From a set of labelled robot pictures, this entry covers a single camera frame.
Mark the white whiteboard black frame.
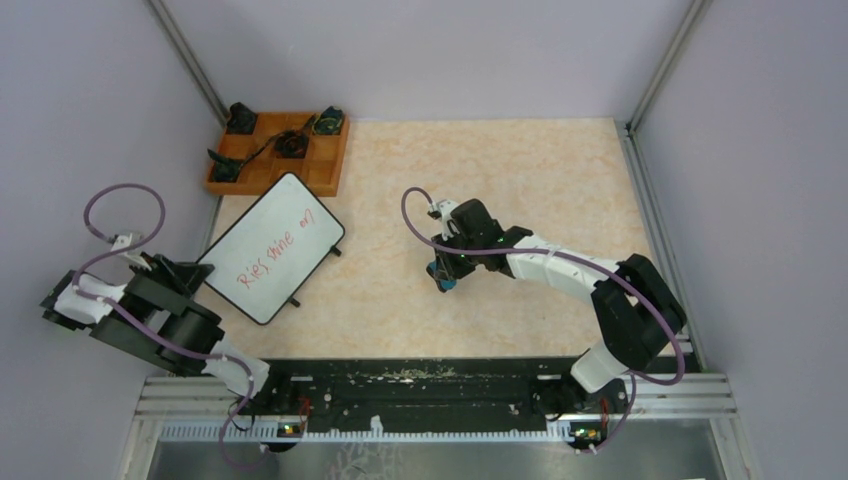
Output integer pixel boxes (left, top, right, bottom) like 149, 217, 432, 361
199, 173, 346, 325

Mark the aluminium frame rail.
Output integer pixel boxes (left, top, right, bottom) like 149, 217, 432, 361
615, 120, 762, 479

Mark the blue whiteboard eraser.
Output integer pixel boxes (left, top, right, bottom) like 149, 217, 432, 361
426, 260, 457, 293

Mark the orange compartment tray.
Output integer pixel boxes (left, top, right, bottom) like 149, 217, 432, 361
203, 111, 351, 197

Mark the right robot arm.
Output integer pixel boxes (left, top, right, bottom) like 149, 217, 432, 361
427, 199, 687, 416

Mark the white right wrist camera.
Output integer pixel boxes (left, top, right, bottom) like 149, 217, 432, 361
427, 199, 459, 222

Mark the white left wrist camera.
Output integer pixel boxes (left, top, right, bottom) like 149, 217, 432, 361
111, 231, 145, 253

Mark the black part tray centre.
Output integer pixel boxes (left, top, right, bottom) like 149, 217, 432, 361
273, 130, 309, 159

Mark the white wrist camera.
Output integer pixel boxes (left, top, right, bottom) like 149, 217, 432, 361
427, 199, 459, 222
111, 231, 145, 253

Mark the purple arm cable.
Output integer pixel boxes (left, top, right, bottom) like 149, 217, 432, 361
71, 183, 273, 472
400, 186, 686, 455

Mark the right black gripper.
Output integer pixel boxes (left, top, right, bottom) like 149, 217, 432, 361
432, 227, 481, 283

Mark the black part tray top right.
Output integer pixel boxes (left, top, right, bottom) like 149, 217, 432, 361
312, 106, 345, 136

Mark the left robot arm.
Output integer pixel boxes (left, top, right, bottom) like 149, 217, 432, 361
40, 254, 300, 414

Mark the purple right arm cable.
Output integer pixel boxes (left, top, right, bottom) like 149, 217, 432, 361
400, 186, 686, 455

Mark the black part tray lower left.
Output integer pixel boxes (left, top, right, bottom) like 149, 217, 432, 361
207, 149, 243, 183

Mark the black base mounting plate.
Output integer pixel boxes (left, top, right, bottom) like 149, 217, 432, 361
242, 357, 628, 434

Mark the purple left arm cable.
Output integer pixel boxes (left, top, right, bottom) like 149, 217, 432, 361
71, 183, 273, 472

